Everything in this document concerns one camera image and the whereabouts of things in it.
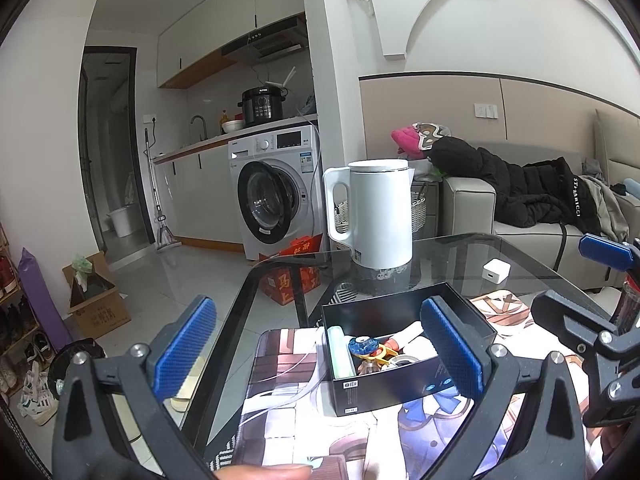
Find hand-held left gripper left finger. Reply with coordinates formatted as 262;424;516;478
52;295;218;480

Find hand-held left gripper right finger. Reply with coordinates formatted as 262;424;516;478
420;296;588;480

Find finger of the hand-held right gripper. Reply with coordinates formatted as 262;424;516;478
531;290;640;361
579;234;640;281

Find white tube with orange cap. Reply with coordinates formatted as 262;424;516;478
387;320;431;356

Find yellow plastic tool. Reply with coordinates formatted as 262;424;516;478
367;345;401;364

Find black cardboard box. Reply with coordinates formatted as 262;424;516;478
320;281;498;417

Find green lidded plastic container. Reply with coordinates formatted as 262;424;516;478
326;326;357;380

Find person's right hand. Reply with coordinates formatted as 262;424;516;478
597;426;633;468

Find person's left hand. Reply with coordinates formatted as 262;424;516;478
215;464;313;480

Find red soda bottle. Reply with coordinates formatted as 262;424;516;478
612;270;640;331

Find grey hooded garment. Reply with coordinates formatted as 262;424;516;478
580;159;631;241

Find white charger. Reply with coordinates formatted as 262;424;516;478
482;259;511;283

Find brown cardboard box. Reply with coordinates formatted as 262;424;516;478
62;251;132;341

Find black puffer jacket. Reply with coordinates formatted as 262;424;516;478
430;136;631;243

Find flat mop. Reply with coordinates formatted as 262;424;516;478
144;128;176;252

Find printed desk mat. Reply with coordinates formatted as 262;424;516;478
202;290;611;480

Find red gift box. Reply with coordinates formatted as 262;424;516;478
257;232;325;306

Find white bucket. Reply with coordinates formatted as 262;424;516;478
107;204;137;237

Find woven wicker basket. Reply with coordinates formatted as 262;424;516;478
334;195;427;241

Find light grey sofa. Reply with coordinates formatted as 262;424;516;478
440;110;640;291

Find purple rolled mat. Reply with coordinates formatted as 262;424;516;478
17;247;73;351

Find white lower cabinets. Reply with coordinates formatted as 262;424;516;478
152;145;246;251

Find white cabinets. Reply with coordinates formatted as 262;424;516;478
152;145;246;251
156;0;306;90

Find white striped sneaker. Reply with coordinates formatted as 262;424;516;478
17;375;60;426

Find white electric kettle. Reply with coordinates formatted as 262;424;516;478
322;158;416;270

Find wooden shoe rack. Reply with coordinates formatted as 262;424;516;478
0;220;41;386

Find white washing machine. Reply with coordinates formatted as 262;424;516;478
228;125;323;262

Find white cloth bag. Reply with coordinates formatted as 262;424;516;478
412;157;446;183

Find patterned white plush toy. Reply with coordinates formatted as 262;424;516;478
412;122;451;150

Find pink plush toy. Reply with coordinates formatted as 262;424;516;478
391;126;423;157

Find black pressure cooker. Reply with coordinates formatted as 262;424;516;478
237;86;288;123

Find range hood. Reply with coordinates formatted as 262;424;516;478
220;14;308;65

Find white upper cabinets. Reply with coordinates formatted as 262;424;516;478
156;0;306;90

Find black door frame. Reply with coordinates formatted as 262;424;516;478
77;46;156;266

